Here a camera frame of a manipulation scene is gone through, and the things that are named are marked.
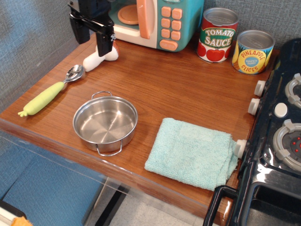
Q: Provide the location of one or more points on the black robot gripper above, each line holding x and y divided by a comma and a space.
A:
92, 15

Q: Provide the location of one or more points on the plush mushroom toy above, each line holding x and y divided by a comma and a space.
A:
94, 60

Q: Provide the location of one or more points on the peach microwave turntable plate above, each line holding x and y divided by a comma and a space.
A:
128, 15

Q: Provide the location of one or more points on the teal toy microwave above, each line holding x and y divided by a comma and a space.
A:
162, 24

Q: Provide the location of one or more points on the small stainless steel pan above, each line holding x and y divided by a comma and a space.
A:
106, 123

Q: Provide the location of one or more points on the tomato sauce can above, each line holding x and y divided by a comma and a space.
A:
218, 29

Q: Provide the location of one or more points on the pineapple slices can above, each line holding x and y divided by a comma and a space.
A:
252, 51

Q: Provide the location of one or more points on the light blue folded towel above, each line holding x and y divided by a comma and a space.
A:
192, 154

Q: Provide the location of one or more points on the white stove knob middle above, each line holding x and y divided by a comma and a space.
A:
253, 106

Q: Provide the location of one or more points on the white stove knob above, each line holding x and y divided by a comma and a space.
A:
259, 88
240, 147
253, 106

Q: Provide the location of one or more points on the white stove knob top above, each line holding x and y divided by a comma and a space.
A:
259, 88

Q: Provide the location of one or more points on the white stove knob bottom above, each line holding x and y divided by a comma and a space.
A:
240, 147

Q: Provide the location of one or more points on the orange object at corner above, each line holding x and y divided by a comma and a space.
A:
21, 221

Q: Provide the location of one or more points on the black toy stove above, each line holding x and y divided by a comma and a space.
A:
269, 179

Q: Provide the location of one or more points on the spoon with green handle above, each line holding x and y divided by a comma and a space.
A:
46, 96

